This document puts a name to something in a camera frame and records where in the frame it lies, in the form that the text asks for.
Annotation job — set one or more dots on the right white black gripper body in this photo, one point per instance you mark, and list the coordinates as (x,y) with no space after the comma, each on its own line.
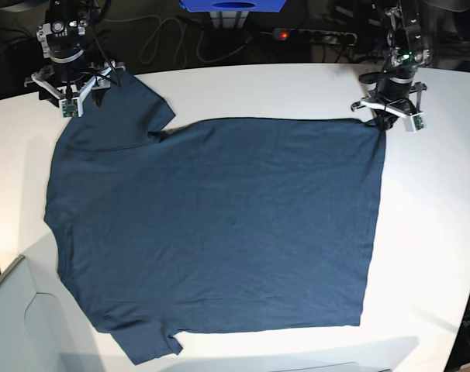
(74,79)

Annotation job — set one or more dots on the left white black gripper body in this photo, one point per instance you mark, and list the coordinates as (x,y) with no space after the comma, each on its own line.
(392,97)

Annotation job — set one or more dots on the dark blue T-shirt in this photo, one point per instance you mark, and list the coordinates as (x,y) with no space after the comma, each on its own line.
(226,225)

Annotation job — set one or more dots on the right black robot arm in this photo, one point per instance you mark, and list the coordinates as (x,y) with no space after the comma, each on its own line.
(69,31)

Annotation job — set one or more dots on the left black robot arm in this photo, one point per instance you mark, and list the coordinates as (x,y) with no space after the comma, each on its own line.
(406,49)

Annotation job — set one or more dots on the blue plastic box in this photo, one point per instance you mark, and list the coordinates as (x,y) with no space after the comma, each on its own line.
(232,5)

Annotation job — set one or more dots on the grey tray corner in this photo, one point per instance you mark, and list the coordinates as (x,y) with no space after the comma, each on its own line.
(35,335)

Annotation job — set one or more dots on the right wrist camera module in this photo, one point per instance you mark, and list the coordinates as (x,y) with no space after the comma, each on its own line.
(70,108)

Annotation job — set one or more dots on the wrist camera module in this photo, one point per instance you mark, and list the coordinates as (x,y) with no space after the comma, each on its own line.
(414,123)
(70,108)

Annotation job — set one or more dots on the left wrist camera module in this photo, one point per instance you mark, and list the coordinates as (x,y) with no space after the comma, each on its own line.
(414,123)

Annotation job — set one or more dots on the black power strip red switch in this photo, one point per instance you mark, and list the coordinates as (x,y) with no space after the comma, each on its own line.
(315,36)

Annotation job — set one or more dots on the silver aluminium frame post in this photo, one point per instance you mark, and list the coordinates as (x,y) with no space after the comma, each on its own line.
(228,20)

